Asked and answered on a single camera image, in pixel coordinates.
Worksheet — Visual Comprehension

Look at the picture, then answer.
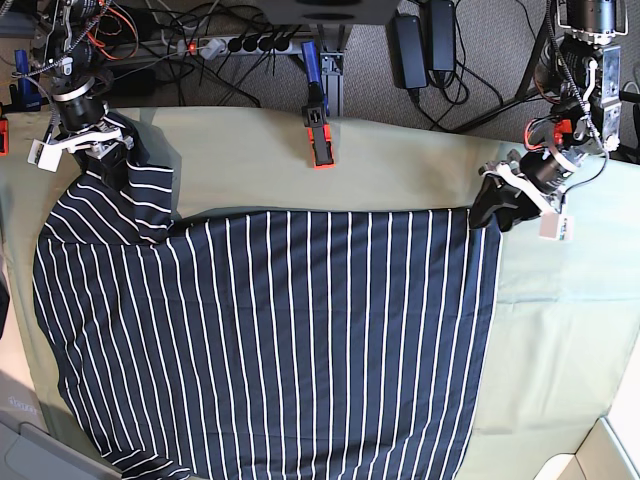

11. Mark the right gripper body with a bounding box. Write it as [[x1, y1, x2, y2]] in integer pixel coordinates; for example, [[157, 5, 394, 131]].
[[58, 117, 134, 169]]

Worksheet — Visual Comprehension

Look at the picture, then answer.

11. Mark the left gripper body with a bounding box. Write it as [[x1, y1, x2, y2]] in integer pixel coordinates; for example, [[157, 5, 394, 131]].
[[479, 150, 564, 216]]

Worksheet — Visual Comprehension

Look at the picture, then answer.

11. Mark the navy white striped T-shirt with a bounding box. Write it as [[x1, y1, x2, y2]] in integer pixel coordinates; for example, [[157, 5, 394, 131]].
[[32, 162, 502, 479]]

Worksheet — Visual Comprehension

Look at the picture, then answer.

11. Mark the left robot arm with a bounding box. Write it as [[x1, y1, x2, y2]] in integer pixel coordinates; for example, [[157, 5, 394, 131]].
[[469, 1, 629, 240]]

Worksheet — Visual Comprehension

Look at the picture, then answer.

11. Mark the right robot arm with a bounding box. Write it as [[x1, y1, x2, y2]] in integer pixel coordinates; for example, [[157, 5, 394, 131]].
[[23, 1, 515, 232]]

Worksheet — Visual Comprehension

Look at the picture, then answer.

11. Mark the blue clamp at left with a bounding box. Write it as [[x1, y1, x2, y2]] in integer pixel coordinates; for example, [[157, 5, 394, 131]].
[[11, 49, 42, 112]]

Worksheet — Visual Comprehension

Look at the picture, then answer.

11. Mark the white power strip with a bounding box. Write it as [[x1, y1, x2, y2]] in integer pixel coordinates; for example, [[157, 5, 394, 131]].
[[175, 33, 302, 60]]

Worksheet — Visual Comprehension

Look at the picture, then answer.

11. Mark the light green table cloth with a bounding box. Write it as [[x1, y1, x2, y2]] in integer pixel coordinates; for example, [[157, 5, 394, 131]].
[[1, 107, 639, 479]]

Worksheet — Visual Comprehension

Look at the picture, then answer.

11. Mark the black power adapter right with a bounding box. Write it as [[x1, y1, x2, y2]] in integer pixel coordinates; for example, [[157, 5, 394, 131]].
[[425, 1, 456, 72]]

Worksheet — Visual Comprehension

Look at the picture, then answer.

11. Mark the black power adapter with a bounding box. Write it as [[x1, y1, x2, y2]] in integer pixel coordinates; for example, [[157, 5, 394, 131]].
[[389, 15, 428, 90], [425, 1, 456, 72]]

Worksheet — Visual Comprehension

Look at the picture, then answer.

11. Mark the black power adapter left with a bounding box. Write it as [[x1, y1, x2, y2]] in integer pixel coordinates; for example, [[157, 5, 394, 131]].
[[389, 15, 428, 90]]

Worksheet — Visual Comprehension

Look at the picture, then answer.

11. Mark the black box under table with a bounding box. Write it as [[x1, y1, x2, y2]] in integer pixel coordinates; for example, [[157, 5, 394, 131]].
[[257, 0, 400, 25]]

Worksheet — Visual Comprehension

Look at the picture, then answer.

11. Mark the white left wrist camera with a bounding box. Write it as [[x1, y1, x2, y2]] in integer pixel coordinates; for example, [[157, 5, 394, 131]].
[[539, 213, 574, 241]]

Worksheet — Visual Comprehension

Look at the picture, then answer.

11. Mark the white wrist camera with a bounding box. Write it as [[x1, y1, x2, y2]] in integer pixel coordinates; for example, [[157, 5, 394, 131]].
[[539, 213, 574, 241], [27, 139, 63, 173]]

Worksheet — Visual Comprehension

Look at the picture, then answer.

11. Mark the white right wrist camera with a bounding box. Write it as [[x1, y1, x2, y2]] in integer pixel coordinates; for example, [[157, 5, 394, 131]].
[[27, 139, 63, 173]]

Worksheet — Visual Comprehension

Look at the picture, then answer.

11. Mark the aluminium extrusion post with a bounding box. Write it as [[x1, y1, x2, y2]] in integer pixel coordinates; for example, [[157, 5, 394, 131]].
[[310, 24, 352, 117]]

